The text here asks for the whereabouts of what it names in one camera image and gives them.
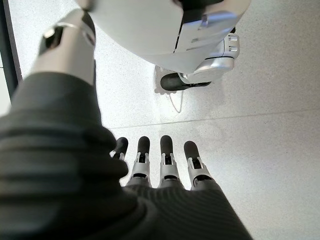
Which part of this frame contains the dark cabinet edge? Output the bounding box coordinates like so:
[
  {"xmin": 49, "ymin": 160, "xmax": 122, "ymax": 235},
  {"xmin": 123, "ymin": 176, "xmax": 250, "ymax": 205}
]
[{"xmin": 0, "ymin": 0, "xmax": 24, "ymax": 106}]

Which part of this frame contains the thin white cord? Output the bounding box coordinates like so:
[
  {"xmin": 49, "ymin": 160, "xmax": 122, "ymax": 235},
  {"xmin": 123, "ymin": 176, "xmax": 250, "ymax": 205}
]
[{"xmin": 168, "ymin": 89, "xmax": 186, "ymax": 115}]

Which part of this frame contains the black white robot foot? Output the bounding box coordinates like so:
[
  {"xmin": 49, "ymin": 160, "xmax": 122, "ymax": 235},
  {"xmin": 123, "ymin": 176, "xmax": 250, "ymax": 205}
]
[{"xmin": 154, "ymin": 66, "xmax": 213, "ymax": 95}]

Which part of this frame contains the white robot body base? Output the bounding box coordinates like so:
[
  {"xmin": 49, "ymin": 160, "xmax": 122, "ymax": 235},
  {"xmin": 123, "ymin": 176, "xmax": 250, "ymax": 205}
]
[{"xmin": 76, "ymin": 0, "xmax": 252, "ymax": 82}]

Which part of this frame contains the robot left hand dark palm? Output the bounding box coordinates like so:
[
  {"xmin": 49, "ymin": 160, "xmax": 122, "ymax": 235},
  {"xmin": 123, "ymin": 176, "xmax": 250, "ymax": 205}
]
[{"xmin": 0, "ymin": 7, "xmax": 254, "ymax": 240}]

